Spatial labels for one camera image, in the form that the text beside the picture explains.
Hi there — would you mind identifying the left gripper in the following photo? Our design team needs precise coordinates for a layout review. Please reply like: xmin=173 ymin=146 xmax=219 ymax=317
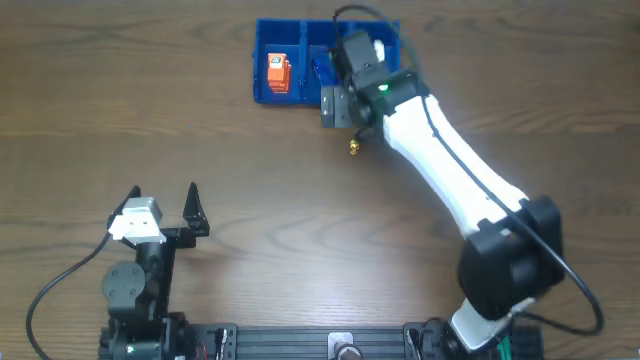
xmin=106 ymin=181 xmax=211 ymax=250

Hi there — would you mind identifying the orange candy box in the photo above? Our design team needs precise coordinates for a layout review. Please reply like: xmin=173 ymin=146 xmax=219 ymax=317
xmin=266 ymin=52 xmax=288 ymax=88
xmin=272 ymin=59 xmax=293 ymax=95

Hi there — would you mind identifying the blue candy pack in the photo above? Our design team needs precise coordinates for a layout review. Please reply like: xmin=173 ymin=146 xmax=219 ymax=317
xmin=311 ymin=56 xmax=336 ymax=87

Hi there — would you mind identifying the blue tray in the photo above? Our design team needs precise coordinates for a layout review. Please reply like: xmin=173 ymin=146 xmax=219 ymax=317
xmin=253 ymin=18 xmax=402 ymax=107

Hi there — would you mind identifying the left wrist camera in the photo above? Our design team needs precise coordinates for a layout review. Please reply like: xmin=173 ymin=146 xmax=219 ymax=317
xmin=107 ymin=196 xmax=167 ymax=246

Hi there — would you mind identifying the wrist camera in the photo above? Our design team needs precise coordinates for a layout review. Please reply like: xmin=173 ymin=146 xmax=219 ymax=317
xmin=319 ymin=84 xmax=352 ymax=129
xmin=107 ymin=196 xmax=167 ymax=246

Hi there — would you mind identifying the mounting rail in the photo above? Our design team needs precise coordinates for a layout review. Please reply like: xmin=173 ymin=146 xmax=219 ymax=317
xmin=97 ymin=321 xmax=546 ymax=360

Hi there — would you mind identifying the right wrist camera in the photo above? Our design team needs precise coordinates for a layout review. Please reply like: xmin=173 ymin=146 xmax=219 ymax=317
xmin=319 ymin=84 xmax=352 ymax=129

